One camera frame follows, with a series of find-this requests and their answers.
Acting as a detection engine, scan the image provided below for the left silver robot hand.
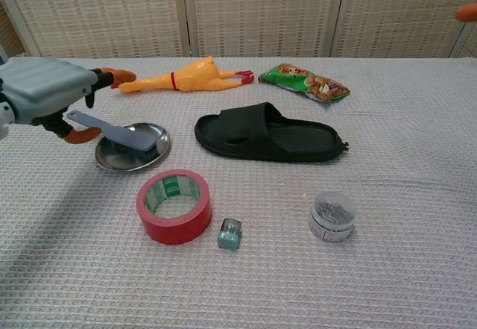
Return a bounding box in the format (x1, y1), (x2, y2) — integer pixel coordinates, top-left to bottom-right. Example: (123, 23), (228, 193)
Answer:
(0, 57), (137, 145)

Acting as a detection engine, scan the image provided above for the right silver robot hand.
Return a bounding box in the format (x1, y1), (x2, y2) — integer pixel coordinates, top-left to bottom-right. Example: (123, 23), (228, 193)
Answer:
(454, 1), (477, 22)

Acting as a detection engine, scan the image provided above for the grey plastic spatula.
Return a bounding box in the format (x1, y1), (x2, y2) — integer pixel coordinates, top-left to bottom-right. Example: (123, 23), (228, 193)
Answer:
(66, 110), (158, 154)

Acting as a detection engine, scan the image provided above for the black slipper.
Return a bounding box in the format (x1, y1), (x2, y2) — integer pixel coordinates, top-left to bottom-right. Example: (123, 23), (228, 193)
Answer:
(194, 101), (350, 163)

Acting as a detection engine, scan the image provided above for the woven folding screen panel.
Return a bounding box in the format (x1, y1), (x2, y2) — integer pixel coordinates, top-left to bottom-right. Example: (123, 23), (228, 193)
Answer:
(330, 0), (477, 60)
(0, 0), (192, 60)
(181, 0), (351, 59)

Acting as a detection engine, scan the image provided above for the round steel plate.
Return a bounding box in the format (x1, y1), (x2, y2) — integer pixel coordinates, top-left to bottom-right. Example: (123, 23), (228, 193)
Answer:
(94, 122), (172, 172)

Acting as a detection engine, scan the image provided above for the yellow rubber chicken toy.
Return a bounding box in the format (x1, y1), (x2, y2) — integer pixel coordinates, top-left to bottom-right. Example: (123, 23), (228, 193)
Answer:
(119, 55), (256, 95)

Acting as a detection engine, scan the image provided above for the green snack bag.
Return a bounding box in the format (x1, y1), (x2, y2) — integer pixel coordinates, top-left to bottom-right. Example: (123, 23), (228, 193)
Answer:
(258, 63), (352, 104)

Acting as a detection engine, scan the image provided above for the red tape roll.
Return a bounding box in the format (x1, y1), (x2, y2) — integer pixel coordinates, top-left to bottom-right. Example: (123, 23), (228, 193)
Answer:
(135, 169), (214, 246)

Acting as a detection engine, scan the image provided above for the small green relay box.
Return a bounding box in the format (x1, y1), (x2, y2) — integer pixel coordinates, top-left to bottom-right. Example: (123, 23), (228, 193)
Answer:
(217, 217), (244, 251)

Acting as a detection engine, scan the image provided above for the clear jar of pins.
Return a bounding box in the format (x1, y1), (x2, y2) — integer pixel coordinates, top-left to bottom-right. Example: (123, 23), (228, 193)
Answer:
(308, 190), (357, 244)

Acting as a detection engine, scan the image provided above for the white woven tablecloth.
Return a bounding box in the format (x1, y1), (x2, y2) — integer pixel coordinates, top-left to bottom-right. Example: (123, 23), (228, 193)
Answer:
(0, 56), (477, 329)

